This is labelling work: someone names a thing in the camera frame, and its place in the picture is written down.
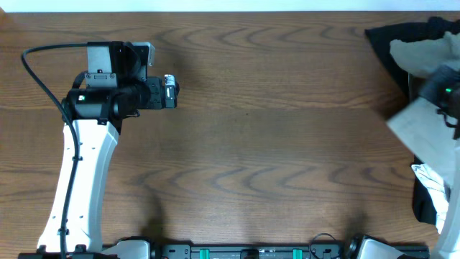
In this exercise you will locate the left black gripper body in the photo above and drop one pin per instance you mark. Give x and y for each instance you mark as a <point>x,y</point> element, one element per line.
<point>148,95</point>

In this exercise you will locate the grey-green cotton shorts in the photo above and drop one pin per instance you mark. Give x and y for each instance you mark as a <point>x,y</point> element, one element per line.
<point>429,124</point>

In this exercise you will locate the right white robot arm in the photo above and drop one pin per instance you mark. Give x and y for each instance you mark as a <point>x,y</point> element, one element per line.
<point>448,242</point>

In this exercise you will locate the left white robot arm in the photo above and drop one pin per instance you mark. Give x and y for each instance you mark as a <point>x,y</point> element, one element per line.
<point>91,133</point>

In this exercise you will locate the black garment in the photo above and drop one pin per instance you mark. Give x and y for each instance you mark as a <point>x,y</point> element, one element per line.
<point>390,40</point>

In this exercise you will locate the white patterned cloth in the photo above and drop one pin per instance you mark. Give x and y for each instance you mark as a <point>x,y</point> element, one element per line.
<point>431,196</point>

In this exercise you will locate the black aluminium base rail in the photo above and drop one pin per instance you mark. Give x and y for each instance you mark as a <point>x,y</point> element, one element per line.
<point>322,246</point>

